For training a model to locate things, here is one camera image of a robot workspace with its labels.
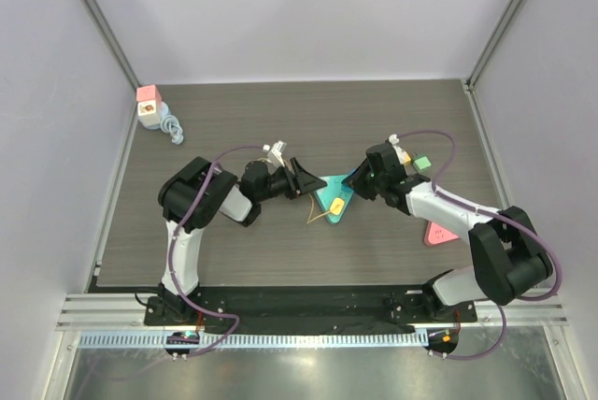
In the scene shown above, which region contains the pink triangular power socket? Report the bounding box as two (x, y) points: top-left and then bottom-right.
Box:
(423, 221), (459, 247)

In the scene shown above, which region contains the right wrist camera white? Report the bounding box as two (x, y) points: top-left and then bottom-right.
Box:
(388, 134), (405, 160)

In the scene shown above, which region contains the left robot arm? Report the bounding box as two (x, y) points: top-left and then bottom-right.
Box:
(156, 157), (327, 325)

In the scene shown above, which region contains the right aluminium frame post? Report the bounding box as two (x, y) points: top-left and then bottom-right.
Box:
(464, 0), (555, 91)

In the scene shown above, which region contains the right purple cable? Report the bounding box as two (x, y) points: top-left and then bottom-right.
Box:
(394, 128), (564, 364)

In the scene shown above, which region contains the teal triangular power socket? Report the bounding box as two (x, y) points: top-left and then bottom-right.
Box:
(314, 174), (354, 225)

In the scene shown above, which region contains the green usb charger plug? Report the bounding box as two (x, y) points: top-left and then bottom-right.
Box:
(412, 154), (432, 173)

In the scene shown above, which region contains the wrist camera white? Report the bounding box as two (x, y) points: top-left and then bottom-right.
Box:
(262, 140), (287, 167)
(388, 134), (405, 160)

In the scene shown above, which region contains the purple cable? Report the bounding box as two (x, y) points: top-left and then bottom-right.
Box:
(167, 143), (281, 359)
(394, 128), (564, 364)

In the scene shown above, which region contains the pink white cube charger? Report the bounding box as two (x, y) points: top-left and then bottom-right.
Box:
(136, 85), (162, 130)

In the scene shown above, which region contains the orange charger plug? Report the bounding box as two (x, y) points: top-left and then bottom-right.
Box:
(328, 197), (345, 216)

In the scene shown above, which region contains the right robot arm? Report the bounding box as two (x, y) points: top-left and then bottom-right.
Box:
(343, 140), (554, 321)

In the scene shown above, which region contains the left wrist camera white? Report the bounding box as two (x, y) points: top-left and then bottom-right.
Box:
(262, 140), (287, 167)

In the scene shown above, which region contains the aluminium frame post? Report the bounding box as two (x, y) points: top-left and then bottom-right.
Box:
(80, 0), (140, 90)
(464, 0), (555, 91)

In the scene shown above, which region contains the aluminium front rail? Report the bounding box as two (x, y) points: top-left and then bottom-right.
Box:
(55, 293), (569, 331)

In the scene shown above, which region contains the slotted cable duct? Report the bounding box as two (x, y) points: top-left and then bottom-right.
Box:
(78, 329), (429, 350)

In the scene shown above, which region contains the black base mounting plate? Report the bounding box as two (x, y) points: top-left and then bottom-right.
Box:
(143, 285), (477, 329)

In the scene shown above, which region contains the light blue coiled cable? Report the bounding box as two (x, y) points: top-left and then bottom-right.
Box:
(158, 103), (185, 146)

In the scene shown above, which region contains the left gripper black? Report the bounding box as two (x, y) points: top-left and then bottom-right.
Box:
(257, 158), (327, 203)

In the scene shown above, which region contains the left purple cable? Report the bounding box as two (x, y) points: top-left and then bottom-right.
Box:
(167, 143), (281, 359)

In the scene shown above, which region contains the yellow usb cable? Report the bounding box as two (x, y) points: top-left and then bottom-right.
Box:
(306, 193), (340, 226)

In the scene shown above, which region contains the left aluminium frame post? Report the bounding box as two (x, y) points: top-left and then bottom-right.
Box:
(80, 0), (140, 90)

